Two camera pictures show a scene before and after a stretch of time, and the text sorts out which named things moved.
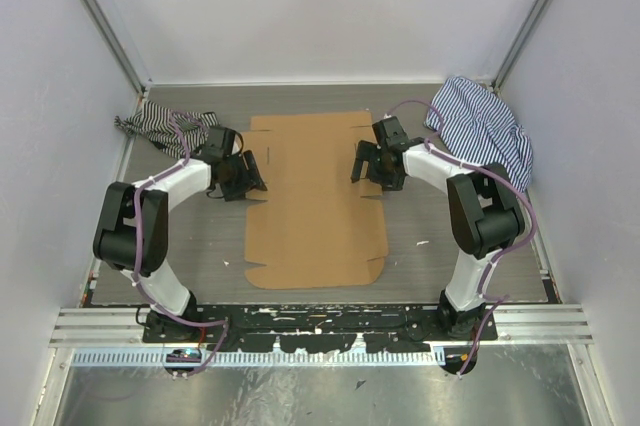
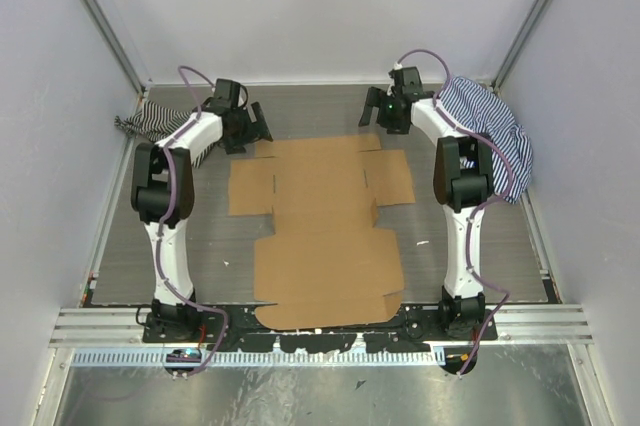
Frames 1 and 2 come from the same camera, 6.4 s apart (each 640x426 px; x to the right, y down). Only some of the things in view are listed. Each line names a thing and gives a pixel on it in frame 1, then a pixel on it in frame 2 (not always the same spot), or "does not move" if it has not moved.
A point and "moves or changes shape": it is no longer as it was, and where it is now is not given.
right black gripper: x=369 y=151 to x=376 y=97
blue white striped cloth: x=479 y=129 does not move
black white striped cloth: x=159 y=125 does not move
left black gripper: x=235 y=193 to x=236 y=145
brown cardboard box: x=315 y=229 moves or changes shape
